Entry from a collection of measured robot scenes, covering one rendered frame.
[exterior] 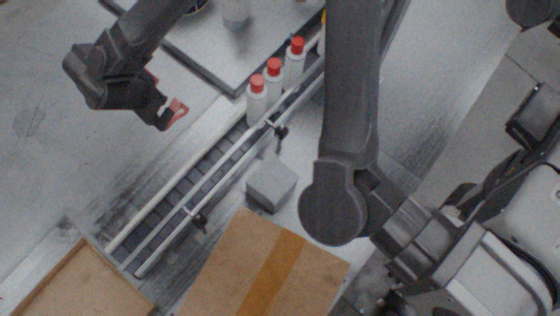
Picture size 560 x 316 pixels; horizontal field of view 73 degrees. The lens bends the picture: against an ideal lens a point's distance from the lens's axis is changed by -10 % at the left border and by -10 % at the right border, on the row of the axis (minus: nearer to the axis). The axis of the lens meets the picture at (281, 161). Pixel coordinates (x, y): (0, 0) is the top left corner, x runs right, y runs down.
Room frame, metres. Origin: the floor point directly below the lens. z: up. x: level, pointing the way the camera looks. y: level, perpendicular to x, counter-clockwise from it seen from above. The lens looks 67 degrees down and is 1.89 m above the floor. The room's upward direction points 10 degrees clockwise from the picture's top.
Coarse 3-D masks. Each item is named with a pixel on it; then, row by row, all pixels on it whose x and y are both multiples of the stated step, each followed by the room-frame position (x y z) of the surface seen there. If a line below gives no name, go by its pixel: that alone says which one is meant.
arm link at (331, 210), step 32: (352, 0) 0.31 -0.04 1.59; (352, 32) 0.29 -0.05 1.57; (352, 64) 0.26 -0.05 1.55; (352, 96) 0.24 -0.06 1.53; (352, 128) 0.21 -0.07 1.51; (320, 160) 0.18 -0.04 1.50; (352, 160) 0.18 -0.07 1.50; (320, 192) 0.15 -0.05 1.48; (352, 192) 0.15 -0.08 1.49; (320, 224) 0.12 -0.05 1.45; (352, 224) 0.12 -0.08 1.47
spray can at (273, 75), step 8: (272, 64) 0.58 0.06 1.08; (280, 64) 0.59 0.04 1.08; (264, 72) 0.58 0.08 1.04; (272, 72) 0.57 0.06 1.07; (280, 72) 0.59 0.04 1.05; (264, 80) 0.57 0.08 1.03; (272, 80) 0.57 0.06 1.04; (280, 80) 0.57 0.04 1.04; (272, 88) 0.56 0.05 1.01; (280, 88) 0.58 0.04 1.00; (272, 96) 0.56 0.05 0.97; (280, 96) 0.58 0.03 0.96; (272, 104) 0.56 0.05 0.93
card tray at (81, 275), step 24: (72, 264) 0.06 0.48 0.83; (96, 264) 0.08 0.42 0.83; (48, 288) -0.01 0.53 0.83; (72, 288) 0.00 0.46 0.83; (96, 288) 0.02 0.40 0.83; (120, 288) 0.03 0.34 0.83; (24, 312) -0.09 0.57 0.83; (48, 312) -0.07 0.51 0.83; (72, 312) -0.05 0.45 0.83; (96, 312) -0.04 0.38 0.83; (120, 312) -0.03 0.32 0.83; (144, 312) -0.01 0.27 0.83
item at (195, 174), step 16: (320, 64) 0.76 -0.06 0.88; (240, 128) 0.50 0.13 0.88; (224, 144) 0.45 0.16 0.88; (208, 160) 0.39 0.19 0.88; (192, 176) 0.34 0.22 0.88; (176, 192) 0.29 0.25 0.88; (208, 192) 0.31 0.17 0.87; (160, 208) 0.24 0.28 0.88; (192, 208) 0.26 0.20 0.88; (144, 224) 0.20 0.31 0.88; (176, 224) 0.21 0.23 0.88; (128, 240) 0.15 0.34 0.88; (160, 240) 0.16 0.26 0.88; (128, 256) 0.11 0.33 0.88; (144, 256) 0.12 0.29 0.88
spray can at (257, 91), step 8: (256, 80) 0.53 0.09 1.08; (248, 88) 0.53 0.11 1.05; (256, 88) 0.52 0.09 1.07; (264, 88) 0.54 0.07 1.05; (248, 96) 0.51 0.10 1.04; (256, 96) 0.51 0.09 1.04; (264, 96) 0.52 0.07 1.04; (248, 104) 0.51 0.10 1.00; (256, 104) 0.51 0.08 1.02; (264, 104) 0.52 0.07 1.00; (248, 112) 0.51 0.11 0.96; (256, 112) 0.51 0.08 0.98; (264, 112) 0.52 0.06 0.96; (248, 120) 0.51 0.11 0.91; (256, 120) 0.51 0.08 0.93
